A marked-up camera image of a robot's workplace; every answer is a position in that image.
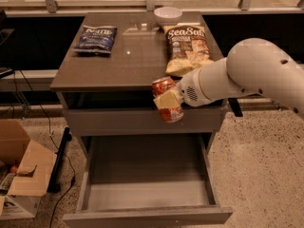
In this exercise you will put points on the blue Kettle chip bag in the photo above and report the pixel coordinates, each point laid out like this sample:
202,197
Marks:
96,39

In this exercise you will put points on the open grey middle drawer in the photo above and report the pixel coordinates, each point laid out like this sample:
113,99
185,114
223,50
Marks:
147,181

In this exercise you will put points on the open cardboard box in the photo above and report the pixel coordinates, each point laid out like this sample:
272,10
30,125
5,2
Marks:
33,164

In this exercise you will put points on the closed grey top drawer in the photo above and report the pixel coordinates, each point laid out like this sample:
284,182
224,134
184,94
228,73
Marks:
134,121

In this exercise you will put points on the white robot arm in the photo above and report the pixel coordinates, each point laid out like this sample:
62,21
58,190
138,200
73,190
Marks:
252,66

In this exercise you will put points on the yellow brown SeaSalt chip bag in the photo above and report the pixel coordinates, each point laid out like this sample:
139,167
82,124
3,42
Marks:
187,49

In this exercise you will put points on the white bowl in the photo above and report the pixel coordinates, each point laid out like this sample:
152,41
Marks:
167,16

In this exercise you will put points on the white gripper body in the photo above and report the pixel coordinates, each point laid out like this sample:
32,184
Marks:
189,88

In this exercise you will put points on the grey drawer cabinet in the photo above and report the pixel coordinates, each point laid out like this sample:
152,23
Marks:
121,80

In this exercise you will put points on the black bar on floor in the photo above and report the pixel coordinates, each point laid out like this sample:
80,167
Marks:
54,185

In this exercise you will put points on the red coke can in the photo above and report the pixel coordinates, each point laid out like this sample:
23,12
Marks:
169,115

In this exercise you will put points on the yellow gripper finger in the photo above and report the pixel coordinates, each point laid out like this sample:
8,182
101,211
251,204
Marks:
171,98

